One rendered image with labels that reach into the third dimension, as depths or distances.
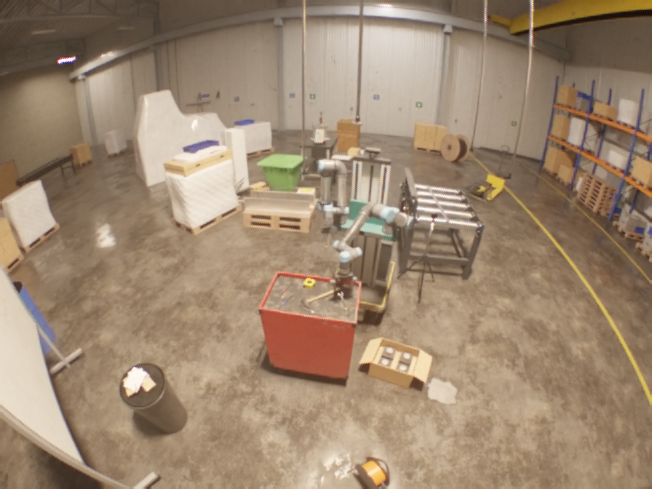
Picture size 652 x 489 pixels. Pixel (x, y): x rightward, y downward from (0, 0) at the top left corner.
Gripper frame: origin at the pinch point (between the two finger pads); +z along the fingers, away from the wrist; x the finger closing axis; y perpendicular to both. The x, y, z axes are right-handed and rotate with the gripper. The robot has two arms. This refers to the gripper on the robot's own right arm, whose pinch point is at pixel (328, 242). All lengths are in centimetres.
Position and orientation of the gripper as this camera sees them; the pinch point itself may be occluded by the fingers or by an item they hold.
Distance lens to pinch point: 239.2
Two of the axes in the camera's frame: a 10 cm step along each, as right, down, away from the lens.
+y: 2.4, -1.4, 9.6
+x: -9.7, -0.2, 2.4
